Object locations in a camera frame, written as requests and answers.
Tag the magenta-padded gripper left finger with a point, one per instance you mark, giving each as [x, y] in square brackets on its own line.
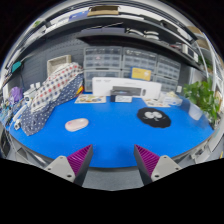
[59, 166]

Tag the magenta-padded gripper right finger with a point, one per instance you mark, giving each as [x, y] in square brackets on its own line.
[165, 165]

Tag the pink computer mouse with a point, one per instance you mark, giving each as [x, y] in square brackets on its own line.
[76, 124]

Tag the black flower-shaped mouse pad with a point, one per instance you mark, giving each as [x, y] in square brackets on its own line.
[160, 122]

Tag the navy white-dotted cloth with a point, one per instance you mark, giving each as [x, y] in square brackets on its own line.
[40, 120]

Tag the colourful sticker sheet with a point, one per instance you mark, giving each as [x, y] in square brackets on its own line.
[90, 99]
[155, 103]

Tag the white blue tissue box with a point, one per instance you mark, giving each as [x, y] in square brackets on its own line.
[171, 99]

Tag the green potted plant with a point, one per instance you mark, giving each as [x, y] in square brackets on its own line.
[200, 95]

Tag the small black box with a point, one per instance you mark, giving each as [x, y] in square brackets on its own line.
[116, 98]

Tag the red blue checkered cloth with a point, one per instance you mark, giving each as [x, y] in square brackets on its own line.
[55, 83]

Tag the purple plastic object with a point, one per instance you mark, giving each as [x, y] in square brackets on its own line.
[15, 94]

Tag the white keyboard box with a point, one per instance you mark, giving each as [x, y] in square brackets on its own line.
[100, 87]

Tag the yellow card with blue border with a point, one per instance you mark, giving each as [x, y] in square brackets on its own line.
[141, 74]

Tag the white woven basket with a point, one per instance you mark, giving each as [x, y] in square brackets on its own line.
[58, 63]

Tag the white wall socket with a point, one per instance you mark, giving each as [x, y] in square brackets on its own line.
[179, 89]

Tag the dark wall shelf unit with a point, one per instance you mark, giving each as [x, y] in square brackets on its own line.
[110, 31]

